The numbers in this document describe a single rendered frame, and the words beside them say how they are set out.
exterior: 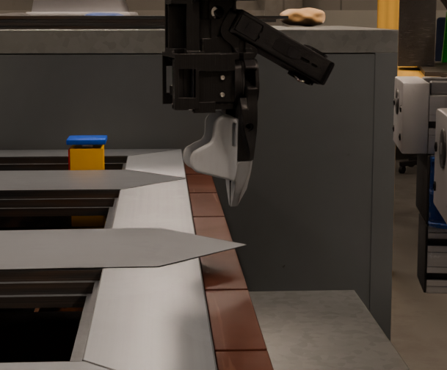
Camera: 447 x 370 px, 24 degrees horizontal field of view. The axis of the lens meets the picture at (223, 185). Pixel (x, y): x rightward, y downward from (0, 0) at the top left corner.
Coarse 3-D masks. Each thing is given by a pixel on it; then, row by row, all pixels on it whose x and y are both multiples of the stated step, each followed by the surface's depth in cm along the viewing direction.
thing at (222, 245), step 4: (216, 240) 110; (220, 240) 110; (224, 240) 110; (220, 244) 108; (224, 244) 108; (228, 244) 108; (232, 244) 108; (236, 244) 108; (240, 244) 108; (244, 244) 108; (220, 248) 106; (224, 248) 106; (228, 248) 106; (232, 248) 106
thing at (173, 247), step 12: (168, 240) 110; (180, 240) 110; (192, 240) 110; (204, 240) 110; (156, 252) 104; (168, 252) 104; (180, 252) 104; (192, 252) 104; (204, 252) 104; (216, 252) 104; (156, 264) 99; (168, 264) 99
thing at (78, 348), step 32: (0, 160) 174; (32, 160) 174; (64, 160) 174; (0, 192) 141; (32, 192) 141; (64, 192) 142; (96, 192) 142; (0, 288) 97; (32, 288) 97; (64, 288) 97; (96, 288) 95
